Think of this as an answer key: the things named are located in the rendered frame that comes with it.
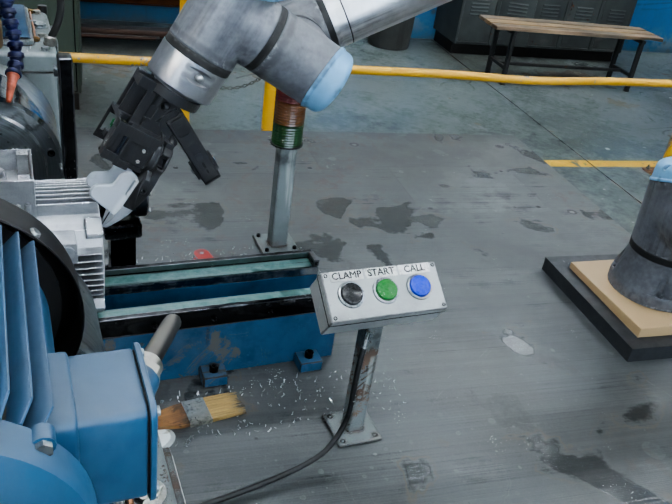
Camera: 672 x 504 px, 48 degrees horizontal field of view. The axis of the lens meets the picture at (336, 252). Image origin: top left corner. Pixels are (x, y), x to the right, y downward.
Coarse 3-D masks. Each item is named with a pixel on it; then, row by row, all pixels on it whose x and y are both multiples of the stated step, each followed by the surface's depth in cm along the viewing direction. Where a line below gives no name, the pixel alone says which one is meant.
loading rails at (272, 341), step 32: (256, 256) 129; (288, 256) 131; (128, 288) 119; (160, 288) 121; (192, 288) 123; (224, 288) 126; (256, 288) 128; (288, 288) 131; (128, 320) 109; (160, 320) 112; (192, 320) 114; (224, 320) 116; (256, 320) 118; (288, 320) 121; (192, 352) 117; (224, 352) 119; (256, 352) 122; (288, 352) 125; (320, 352) 127; (224, 384) 118
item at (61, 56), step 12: (60, 60) 106; (72, 60) 106; (60, 72) 107; (72, 72) 107; (60, 84) 107; (72, 84) 108; (60, 96) 108; (72, 96) 109; (60, 108) 110; (72, 108) 110; (60, 120) 112; (72, 120) 111; (72, 132) 112; (72, 144) 113; (72, 156) 114; (60, 168) 114; (72, 168) 114
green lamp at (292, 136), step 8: (272, 128) 145; (280, 128) 142; (288, 128) 142; (296, 128) 142; (272, 136) 145; (280, 136) 143; (288, 136) 143; (296, 136) 143; (280, 144) 144; (288, 144) 144; (296, 144) 144
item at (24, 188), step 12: (0, 156) 102; (12, 156) 103; (24, 156) 102; (0, 168) 100; (12, 168) 104; (24, 168) 103; (0, 180) 98; (12, 180) 95; (24, 180) 96; (0, 192) 95; (12, 192) 96; (24, 192) 96; (24, 204) 97; (36, 216) 99
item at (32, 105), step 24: (0, 72) 124; (0, 96) 115; (24, 96) 120; (0, 120) 115; (24, 120) 117; (48, 120) 122; (0, 144) 117; (24, 144) 119; (48, 144) 120; (48, 168) 122
